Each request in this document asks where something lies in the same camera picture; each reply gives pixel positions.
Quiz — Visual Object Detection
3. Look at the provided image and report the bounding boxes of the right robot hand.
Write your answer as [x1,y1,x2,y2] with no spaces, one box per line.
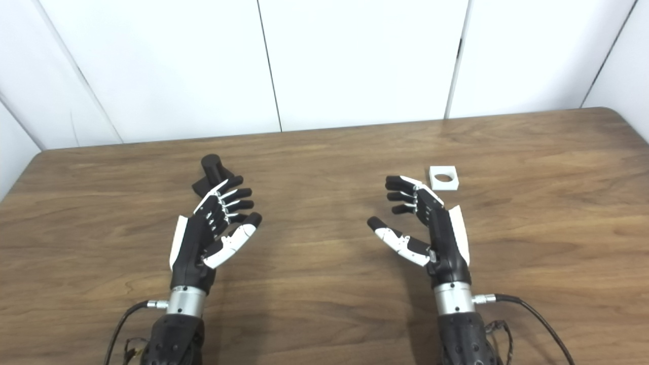
[367,175,473,290]

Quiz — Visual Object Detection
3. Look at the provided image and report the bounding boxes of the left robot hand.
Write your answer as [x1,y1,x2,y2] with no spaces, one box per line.
[169,175,263,295]

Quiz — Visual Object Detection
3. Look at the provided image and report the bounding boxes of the white square piece with hole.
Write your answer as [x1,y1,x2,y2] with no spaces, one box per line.
[428,166,460,191]

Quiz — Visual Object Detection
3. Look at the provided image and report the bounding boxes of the black peg with square base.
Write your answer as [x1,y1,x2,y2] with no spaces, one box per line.
[192,154,237,199]

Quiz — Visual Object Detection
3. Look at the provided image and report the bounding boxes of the thin right arm wires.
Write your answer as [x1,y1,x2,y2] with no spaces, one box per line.
[484,319,514,365]

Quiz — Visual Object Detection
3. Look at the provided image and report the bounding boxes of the thin arm wires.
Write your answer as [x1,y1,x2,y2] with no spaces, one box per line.
[484,319,514,365]
[123,337,149,365]

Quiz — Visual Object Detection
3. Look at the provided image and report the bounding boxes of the thin left arm wires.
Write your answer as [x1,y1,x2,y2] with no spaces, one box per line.
[123,337,149,365]

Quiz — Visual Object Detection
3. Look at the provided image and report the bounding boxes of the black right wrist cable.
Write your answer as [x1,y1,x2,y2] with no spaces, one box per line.
[473,293,576,365]

